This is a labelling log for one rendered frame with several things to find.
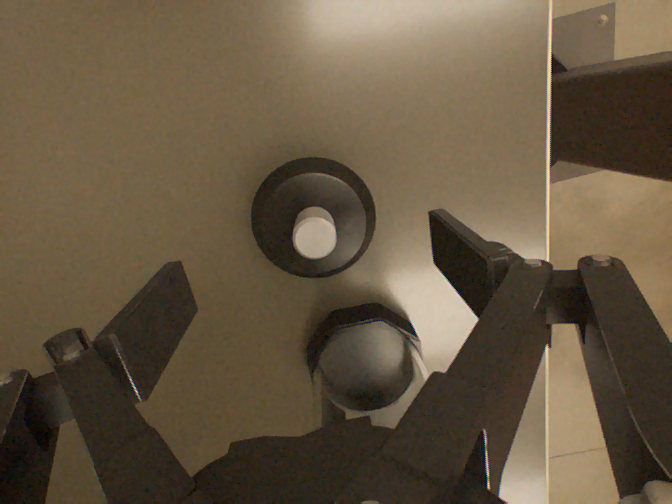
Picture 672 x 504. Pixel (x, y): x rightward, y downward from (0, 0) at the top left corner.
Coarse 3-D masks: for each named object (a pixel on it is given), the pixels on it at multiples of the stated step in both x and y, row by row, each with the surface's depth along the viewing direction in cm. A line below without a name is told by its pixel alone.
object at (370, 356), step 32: (320, 352) 31; (352, 352) 27; (384, 352) 27; (416, 352) 30; (320, 384) 27; (352, 384) 24; (384, 384) 24; (416, 384) 25; (320, 416) 25; (352, 416) 22; (384, 416) 21
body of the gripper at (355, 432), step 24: (312, 432) 8; (336, 432) 8; (360, 432) 8; (384, 432) 8; (240, 456) 8; (264, 456) 8; (288, 456) 7; (312, 456) 7; (336, 456) 7; (360, 456) 7; (216, 480) 7; (240, 480) 7; (264, 480) 7; (288, 480) 7; (312, 480) 7; (336, 480) 7
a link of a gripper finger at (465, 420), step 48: (528, 288) 11; (480, 336) 10; (528, 336) 10; (432, 384) 8; (480, 384) 8; (528, 384) 10; (432, 432) 7; (480, 432) 7; (384, 480) 6; (432, 480) 6; (480, 480) 8
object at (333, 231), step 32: (320, 160) 26; (256, 192) 27; (288, 192) 26; (320, 192) 26; (352, 192) 26; (256, 224) 27; (288, 224) 27; (320, 224) 24; (352, 224) 27; (288, 256) 27; (320, 256) 24; (352, 256) 28
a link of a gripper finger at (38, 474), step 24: (0, 384) 12; (24, 384) 12; (0, 408) 11; (24, 408) 11; (0, 432) 10; (24, 432) 11; (48, 432) 12; (0, 456) 9; (24, 456) 10; (48, 456) 12; (0, 480) 9; (24, 480) 10; (48, 480) 11
